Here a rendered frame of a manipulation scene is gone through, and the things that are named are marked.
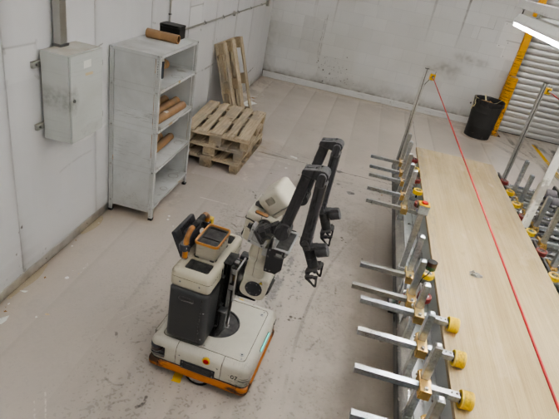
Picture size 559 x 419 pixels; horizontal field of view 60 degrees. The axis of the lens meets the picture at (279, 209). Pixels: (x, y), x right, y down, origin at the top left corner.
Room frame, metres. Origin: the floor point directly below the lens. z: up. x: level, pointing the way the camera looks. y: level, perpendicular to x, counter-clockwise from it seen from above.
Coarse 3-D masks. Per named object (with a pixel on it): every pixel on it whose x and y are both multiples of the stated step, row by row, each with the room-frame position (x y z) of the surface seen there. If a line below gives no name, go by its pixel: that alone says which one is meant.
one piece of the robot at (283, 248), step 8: (296, 232) 2.46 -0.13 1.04; (288, 240) 2.35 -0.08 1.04; (272, 248) 2.24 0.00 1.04; (280, 248) 2.26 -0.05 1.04; (288, 248) 2.27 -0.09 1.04; (272, 256) 2.22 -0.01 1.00; (280, 256) 2.21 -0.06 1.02; (272, 264) 2.22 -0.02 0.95; (280, 264) 2.21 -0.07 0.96; (272, 272) 2.22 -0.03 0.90
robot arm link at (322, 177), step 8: (320, 176) 2.05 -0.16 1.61; (320, 184) 2.05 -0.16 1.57; (320, 192) 2.08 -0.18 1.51; (312, 200) 2.09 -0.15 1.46; (320, 200) 2.08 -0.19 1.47; (312, 208) 2.08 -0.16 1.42; (320, 208) 2.09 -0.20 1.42; (312, 216) 2.08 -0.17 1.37; (304, 224) 2.10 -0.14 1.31; (312, 224) 2.08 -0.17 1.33; (304, 232) 2.08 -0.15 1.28; (312, 232) 2.08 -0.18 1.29; (312, 240) 2.12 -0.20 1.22
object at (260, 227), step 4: (260, 224) 2.17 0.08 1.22; (264, 224) 2.14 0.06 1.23; (268, 224) 2.14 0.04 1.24; (256, 228) 2.13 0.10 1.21; (260, 228) 2.13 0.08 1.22; (264, 228) 2.12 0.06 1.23; (268, 228) 2.12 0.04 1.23; (256, 232) 2.10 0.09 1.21; (260, 232) 2.11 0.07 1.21; (264, 232) 2.11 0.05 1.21; (268, 232) 2.11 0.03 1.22; (272, 232) 2.11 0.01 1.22; (256, 236) 2.09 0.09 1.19; (260, 236) 2.11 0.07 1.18; (264, 236) 2.11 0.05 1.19; (268, 236) 2.12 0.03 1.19; (260, 240) 2.09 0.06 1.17; (264, 240) 2.12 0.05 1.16; (260, 244) 2.09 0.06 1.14
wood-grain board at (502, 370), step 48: (432, 192) 3.79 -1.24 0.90; (480, 192) 4.01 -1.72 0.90; (432, 240) 2.95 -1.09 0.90; (480, 240) 3.10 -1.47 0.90; (528, 240) 3.26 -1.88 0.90; (480, 288) 2.47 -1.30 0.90; (528, 288) 2.59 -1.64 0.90; (480, 336) 2.03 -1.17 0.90; (528, 336) 2.11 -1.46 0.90; (480, 384) 1.68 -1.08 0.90; (528, 384) 1.74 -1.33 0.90
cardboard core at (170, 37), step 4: (148, 28) 4.45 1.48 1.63; (148, 32) 4.42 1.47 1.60; (152, 32) 4.42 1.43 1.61; (156, 32) 4.42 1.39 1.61; (160, 32) 4.42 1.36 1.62; (164, 32) 4.42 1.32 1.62; (168, 32) 4.43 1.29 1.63; (148, 36) 4.43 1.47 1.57; (152, 36) 4.42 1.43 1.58; (156, 36) 4.41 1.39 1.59; (160, 36) 4.41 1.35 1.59; (164, 36) 4.41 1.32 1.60; (168, 36) 4.40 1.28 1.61; (172, 36) 4.40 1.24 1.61; (176, 36) 4.41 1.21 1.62; (180, 36) 4.46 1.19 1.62; (164, 40) 4.42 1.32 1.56; (168, 40) 4.40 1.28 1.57; (172, 40) 4.40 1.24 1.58; (176, 40) 4.39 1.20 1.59; (180, 40) 4.47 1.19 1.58
